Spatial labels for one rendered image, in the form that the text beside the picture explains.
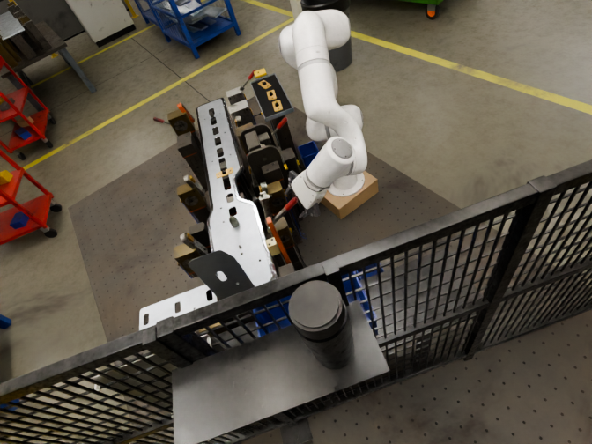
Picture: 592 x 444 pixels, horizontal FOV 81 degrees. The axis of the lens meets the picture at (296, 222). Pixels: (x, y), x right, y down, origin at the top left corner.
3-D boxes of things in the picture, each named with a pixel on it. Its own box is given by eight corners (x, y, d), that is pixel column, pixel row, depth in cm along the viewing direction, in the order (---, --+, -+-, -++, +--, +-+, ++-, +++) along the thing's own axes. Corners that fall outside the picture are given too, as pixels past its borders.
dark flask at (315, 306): (307, 336, 60) (279, 289, 46) (347, 321, 60) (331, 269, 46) (321, 381, 55) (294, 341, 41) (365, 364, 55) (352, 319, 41)
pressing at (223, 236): (191, 109, 210) (190, 107, 209) (225, 96, 210) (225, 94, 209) (218, 306, 120) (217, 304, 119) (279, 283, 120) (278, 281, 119)
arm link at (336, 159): (329, 160, 102) (303, 163, 98) (352, 134, 91) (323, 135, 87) (339, 185, 100) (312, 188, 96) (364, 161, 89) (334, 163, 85)
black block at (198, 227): (210, 264, 170) (181, 229, 148) (229, 257, 170) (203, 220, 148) (211, 273, 166) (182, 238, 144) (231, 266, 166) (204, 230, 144)
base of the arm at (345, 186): (347, 162, 178) (342, 134, 163) (373, 181, 166) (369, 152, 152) (318, 182, 174) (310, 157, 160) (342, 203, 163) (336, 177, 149)
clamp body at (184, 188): (203, 233, 184) (170, 188, 158) (225, 225, 184) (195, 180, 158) (204, 242, 180) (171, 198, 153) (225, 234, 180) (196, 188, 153)
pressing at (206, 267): (233, 314, 115) (185, 260, 89) (265, 302, 115) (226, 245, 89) (233, 315, 115) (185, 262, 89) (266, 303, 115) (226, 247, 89)
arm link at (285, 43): (348, 141, 143) (309, 149, 146) (344, 120, 149) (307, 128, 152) (327, 29, 100) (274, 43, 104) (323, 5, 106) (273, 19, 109)
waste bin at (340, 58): (305, 68, 410) (290, 1, 355) (337, 48, 421) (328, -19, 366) (331, 80, 379) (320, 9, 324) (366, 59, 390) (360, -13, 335)
